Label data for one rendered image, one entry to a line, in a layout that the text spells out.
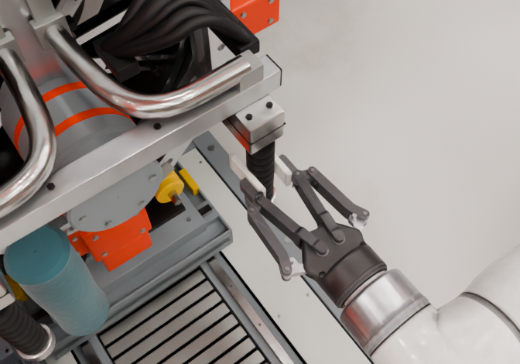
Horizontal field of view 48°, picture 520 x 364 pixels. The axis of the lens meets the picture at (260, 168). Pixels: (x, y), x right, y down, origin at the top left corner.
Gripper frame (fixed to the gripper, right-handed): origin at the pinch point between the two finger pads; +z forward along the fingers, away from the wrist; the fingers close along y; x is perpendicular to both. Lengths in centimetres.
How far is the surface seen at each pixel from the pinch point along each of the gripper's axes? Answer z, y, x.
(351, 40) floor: 63, 86, -83
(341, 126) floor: 38, 59, -83
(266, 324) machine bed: 1, 3, -76
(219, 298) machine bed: 14, -3, -77
